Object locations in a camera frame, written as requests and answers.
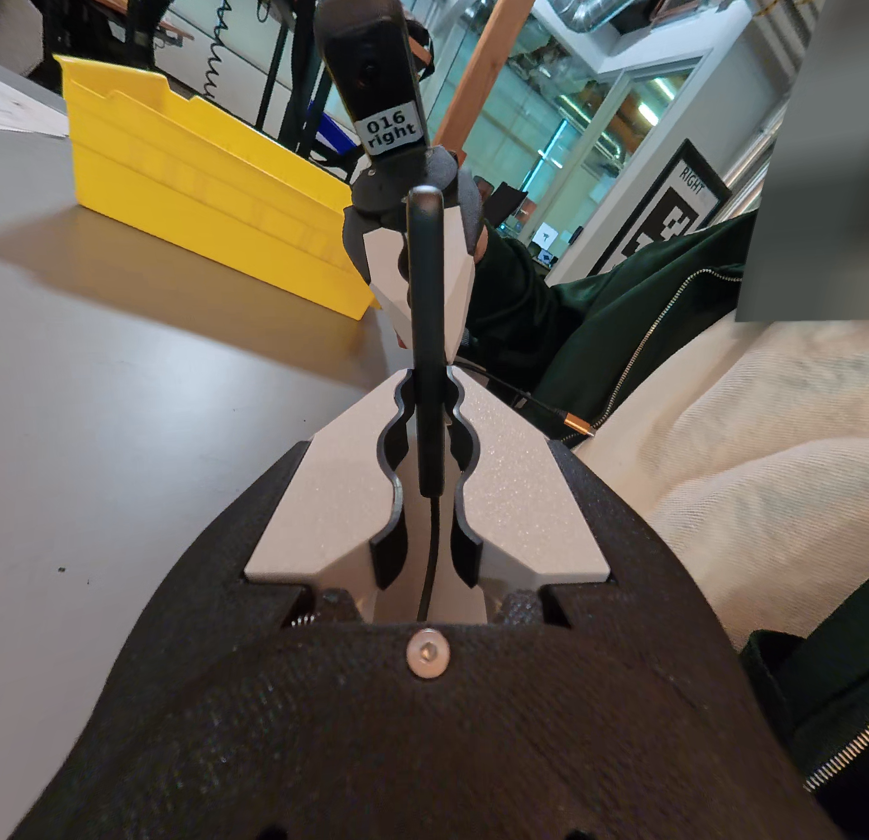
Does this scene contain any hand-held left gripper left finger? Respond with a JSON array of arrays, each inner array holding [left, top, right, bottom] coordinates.
[[244, 370, 415, 624]]

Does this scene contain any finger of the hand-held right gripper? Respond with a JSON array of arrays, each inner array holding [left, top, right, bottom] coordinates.
[[441, 205, 477, 367], [362, 227, 416, 350]]

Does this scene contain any thin black hub cable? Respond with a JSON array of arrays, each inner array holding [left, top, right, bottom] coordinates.
[[415, 495, 441, 622]]

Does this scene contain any framed marker poster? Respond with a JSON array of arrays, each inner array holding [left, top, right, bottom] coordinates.
[[589, 139, 733, 277]]

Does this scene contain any yellow plastic bin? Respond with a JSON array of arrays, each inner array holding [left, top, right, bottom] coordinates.
[[54, 53, 381, 321]]

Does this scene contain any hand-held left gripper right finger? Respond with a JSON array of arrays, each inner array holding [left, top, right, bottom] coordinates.
[[444, 368, 611, 614]]

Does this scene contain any blue-bordered paper sheet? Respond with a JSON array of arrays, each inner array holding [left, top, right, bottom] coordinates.
[[0, 79, 72, 138]]

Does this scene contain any orange plug USB cable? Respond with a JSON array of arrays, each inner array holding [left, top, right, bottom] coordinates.
[[454, 360, 598, 438]]

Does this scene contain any person's right forearm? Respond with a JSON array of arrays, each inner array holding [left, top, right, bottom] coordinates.
[[465, 232, 586, 380]]

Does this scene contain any slim dark grey USB hub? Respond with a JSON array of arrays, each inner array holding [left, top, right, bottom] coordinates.
[[406, 187, 450, 498]]

